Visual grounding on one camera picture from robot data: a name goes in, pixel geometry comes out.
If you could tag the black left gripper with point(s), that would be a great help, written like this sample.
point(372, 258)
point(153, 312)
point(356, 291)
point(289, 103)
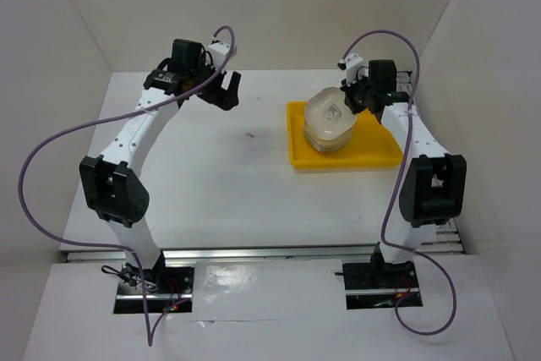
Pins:
point(225, 99)

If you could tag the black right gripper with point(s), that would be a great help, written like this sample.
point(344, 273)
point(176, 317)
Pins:
point(354, 107)

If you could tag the cream panda plate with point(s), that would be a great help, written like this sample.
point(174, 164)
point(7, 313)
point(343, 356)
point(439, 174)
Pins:
point(327, 114)

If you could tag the yellow panda plate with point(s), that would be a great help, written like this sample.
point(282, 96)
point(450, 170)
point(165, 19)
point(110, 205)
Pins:
point(326, 145)

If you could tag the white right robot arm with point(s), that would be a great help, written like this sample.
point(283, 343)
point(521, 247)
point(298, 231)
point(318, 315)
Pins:
point(387, 258)

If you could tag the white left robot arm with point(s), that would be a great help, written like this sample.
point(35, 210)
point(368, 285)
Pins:
point(111, 181)

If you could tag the yellow plastic bin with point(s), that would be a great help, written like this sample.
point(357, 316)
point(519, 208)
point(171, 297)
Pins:
point(371, 145)

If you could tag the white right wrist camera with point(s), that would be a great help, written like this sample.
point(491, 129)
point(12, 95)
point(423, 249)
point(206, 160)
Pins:
point(352, 67)

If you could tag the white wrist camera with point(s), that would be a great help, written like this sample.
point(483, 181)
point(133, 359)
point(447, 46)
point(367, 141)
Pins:
point(352, 67)
point(221, 52)

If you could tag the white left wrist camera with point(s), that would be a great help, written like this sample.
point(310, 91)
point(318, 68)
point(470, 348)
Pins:
point(221, 52)

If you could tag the aluminium front rail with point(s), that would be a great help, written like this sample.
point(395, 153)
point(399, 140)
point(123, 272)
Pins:
point(191, 255)

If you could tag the aluminium side rail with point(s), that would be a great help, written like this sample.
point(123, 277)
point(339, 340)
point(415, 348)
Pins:
point(431, 179)

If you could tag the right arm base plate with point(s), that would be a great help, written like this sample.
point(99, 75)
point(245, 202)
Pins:
point(363, 290)

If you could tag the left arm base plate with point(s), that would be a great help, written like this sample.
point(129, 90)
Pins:
point(173, 292)

